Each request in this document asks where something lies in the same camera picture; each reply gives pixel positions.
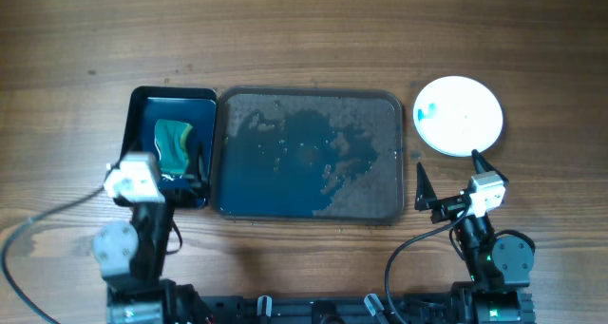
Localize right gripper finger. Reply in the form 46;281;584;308
471;149;509;184
414;162;438;211

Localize green yellow scrubbing sponge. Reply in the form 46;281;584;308
154;119;193;175

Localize white plate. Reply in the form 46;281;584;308
412;76;504;157

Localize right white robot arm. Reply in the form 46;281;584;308
414;150;536;323

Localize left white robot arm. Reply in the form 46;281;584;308
92;142;215;323

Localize small blue water tray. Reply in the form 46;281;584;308
121;86;218;208

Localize large black serving tray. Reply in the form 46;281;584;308
210;86;406;224

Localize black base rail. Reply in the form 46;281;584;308
202;290;537;324

